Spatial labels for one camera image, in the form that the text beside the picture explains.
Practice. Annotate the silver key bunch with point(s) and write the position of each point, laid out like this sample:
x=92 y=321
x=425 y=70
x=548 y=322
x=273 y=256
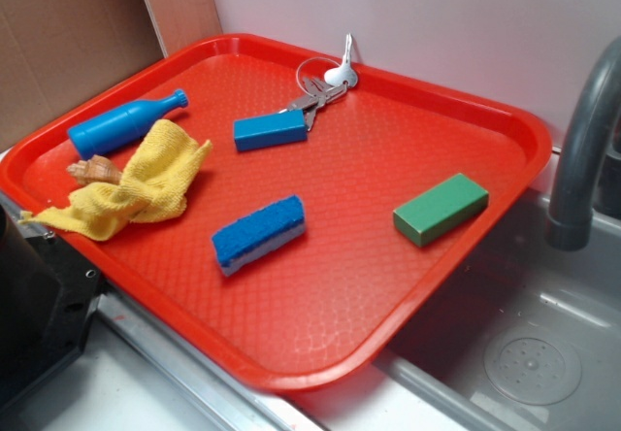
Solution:
x=318 y=94

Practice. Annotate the green wooden block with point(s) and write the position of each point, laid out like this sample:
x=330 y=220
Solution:
x=440 y=209

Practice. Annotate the blue sponge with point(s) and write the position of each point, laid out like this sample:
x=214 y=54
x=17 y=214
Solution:
x=253 y=236

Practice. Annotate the brown seashell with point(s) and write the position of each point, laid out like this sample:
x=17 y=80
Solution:
x=95 y=169

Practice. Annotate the brown cardboard panel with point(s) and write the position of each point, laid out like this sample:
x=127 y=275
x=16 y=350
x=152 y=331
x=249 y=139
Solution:
x=56 y=54

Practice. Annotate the white-headed key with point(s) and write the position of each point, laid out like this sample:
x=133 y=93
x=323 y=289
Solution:
x=344 y=73

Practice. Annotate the blue plastic toy bottle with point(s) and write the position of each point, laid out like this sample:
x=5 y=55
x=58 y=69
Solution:
x=122 y=125

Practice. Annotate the red plastic tray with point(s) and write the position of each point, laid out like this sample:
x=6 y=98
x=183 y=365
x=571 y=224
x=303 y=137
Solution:
x=323 y=305

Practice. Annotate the blue rectangular block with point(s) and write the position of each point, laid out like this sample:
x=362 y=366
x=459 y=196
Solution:
x=272 y=130

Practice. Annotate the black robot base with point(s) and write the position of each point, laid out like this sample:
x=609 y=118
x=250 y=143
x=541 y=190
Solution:
x=49 y=292

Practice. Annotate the grey faucet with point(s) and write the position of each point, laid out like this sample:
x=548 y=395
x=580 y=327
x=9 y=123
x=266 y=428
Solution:
x=587 y=177

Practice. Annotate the yellow cloth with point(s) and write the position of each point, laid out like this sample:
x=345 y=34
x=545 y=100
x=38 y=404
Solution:
x=152 y=188

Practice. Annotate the grey sink basin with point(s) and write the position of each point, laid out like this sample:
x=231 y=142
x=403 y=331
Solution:
x=521 y=336

